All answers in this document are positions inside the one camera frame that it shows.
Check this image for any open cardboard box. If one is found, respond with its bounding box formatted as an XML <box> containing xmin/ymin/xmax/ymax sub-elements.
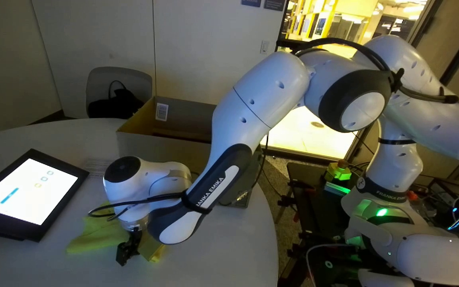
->
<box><xmin>116</xmin><ymin>95</ymin><xmax>214</xmax><ymax>173</ymax></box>

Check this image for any green towel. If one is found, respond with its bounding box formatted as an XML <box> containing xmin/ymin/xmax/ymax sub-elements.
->
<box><xmin>66</xmin><ymin>216</ymin><xmax>165</xmax><ymax>261</ymax></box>

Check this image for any black bag on chair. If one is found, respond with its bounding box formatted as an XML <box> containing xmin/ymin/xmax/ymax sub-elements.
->
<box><xmin>87</xmin><ymin>79</ymin><xmax>143</xmax><ymax>119</ymax></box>

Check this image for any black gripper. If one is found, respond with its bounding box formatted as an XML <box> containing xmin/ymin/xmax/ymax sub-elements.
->
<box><xmin>116</xmin><ymin>229</ymin><xmax>141</xmax><ymax>266</ymax></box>

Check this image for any grey chair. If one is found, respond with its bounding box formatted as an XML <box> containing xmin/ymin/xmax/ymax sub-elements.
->
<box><xmin>85</xmin><ymin>66</ymin><xmax>152</xmax><ymax>112</ymax></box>

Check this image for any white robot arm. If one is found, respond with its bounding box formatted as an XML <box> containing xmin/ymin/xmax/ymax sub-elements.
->
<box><xmin>101</xmin><ymin>36</ymin><xmax>459</xmax><ymax>285</ymax></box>

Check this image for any black tablet with lit screen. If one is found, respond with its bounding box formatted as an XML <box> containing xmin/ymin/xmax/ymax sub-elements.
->
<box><xmin>0</xmin><ymin>148</ymin><xmax>88</xmax><ymax>242</ymax></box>

